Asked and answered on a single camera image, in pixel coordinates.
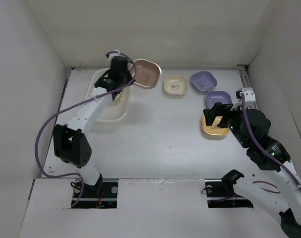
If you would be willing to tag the white perforated plastic bin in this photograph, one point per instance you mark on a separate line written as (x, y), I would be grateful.
(113, 114)

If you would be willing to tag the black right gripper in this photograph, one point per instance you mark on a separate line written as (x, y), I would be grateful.
(219, 109)

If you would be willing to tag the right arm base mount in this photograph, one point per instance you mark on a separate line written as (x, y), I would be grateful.
(220, 192)

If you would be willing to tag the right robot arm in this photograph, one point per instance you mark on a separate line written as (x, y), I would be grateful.
(272, 158)

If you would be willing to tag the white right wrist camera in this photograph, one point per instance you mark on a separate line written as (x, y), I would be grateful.
(246, 98)

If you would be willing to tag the purple panda plate far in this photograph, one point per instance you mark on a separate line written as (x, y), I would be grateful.
(203, 81)

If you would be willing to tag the purple panda plate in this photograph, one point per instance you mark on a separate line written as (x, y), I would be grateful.
(213, 97)
(203, 81)

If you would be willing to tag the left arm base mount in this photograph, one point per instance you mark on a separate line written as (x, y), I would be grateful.
(103, 195)

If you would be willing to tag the yellow panda plate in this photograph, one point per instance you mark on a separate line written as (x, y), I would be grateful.
(213, 132)

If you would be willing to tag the purple panda plate near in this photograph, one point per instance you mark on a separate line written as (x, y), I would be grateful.
(213, 97)

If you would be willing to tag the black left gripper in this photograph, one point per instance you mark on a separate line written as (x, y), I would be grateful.
(129, 75)

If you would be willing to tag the cream panda plate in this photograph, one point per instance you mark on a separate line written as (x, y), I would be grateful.
(117, 95)
(175, 86)

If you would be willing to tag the brown panda plate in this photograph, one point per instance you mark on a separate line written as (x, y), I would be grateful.
(148, 74)

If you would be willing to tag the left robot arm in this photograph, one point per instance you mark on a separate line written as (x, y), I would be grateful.
(70, 140)

